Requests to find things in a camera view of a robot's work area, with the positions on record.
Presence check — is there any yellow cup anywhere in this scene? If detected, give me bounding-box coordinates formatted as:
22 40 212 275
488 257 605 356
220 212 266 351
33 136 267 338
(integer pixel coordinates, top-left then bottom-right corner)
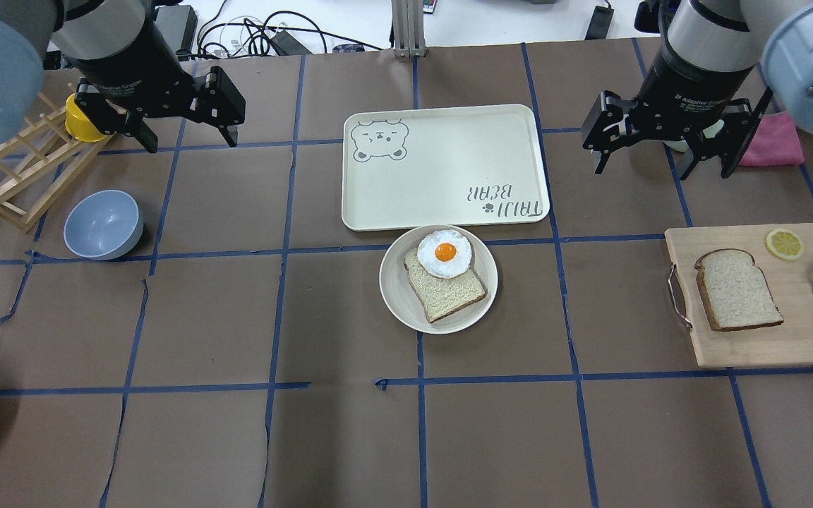
64 93 112 143

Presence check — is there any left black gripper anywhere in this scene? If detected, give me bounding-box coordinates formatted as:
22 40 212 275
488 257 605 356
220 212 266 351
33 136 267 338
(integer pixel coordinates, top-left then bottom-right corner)
73 56 246 153

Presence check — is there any pink cloth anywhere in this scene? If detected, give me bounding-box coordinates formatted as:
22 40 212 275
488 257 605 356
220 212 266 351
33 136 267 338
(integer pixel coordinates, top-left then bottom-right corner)
739 111 805 167

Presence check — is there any wooden cutting board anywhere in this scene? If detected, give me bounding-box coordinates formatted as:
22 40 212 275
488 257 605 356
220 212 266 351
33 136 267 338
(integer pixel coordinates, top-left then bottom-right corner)
665 223 813 368

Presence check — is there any wooden cup rack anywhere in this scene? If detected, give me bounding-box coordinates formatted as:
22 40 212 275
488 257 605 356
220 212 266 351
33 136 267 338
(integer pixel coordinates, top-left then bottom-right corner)
0 92 112 234

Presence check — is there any lemon slice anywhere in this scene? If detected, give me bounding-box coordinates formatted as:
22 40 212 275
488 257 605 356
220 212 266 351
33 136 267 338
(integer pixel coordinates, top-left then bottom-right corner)
764 228 805 261

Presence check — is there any blue bowl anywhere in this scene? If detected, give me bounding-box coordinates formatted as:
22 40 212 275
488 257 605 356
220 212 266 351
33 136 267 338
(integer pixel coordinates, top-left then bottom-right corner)
64 189 144 261

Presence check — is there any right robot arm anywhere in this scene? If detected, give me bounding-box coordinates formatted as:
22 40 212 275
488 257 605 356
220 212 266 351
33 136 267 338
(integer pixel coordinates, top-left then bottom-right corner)
582 1 813 178

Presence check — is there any cream bear tray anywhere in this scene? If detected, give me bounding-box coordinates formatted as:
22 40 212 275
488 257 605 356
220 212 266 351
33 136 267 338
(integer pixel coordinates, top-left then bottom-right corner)
341 104 550 231

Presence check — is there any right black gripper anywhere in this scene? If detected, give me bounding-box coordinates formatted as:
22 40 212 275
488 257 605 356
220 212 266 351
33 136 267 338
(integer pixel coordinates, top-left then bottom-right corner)
582 78 774 178

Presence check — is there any fried egg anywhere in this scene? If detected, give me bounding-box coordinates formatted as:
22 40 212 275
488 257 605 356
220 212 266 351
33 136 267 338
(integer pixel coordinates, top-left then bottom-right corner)
417 229 472 279

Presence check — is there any bread slice on plate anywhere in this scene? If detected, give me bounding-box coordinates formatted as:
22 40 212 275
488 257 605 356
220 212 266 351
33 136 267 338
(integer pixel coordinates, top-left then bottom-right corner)
403 248 488 322

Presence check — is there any bread slice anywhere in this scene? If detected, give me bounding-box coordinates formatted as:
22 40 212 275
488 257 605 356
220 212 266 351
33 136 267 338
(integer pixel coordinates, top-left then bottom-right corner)
403 248 488 322
694 248 784 332

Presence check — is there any cream round plate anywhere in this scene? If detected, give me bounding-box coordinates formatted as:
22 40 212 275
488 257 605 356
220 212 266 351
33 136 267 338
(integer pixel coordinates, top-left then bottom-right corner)
378 225 500 334

